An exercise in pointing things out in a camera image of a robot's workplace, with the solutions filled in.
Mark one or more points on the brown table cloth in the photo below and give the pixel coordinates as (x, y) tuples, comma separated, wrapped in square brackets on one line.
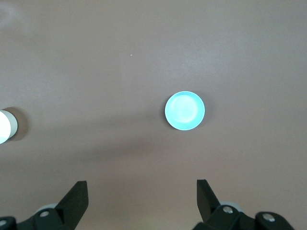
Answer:
[(120, 72)]

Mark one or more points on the white bowl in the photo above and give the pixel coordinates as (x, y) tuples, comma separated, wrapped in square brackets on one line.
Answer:
[(6, 127)]

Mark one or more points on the blue bowl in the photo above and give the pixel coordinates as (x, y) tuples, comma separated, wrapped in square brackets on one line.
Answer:
[(184, 110)]

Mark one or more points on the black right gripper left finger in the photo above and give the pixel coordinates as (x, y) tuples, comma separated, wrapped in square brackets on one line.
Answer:
[(72, 206)]

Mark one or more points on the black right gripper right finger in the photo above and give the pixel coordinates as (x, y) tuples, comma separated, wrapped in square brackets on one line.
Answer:
[(211, 208)]

